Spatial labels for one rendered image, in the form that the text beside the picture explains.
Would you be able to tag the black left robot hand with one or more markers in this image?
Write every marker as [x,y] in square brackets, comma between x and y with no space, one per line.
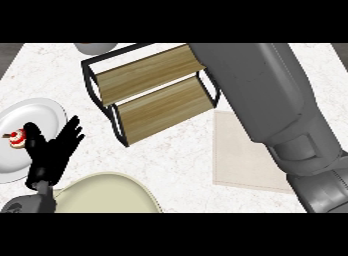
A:
[48,156]

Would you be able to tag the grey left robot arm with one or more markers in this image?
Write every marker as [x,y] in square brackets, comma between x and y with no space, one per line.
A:
[30,202]

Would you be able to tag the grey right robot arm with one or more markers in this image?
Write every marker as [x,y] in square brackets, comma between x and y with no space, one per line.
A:
[274,113]

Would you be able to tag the black wooden tiered shelf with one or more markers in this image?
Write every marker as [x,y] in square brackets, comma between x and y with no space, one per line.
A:
[148,91]

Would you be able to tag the beige placemat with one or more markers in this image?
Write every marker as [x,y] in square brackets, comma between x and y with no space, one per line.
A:
[243,156]

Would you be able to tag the white round plate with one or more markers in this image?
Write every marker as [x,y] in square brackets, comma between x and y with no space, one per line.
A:
[19,141]

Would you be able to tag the red white cupcake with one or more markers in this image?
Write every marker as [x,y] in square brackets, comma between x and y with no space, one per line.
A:
[16,138]

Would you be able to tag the cream round plate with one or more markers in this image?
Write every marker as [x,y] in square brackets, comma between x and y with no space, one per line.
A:
[107,195]

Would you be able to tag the grey round bowl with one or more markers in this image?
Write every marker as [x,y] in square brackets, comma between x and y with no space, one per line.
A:
[94,48]

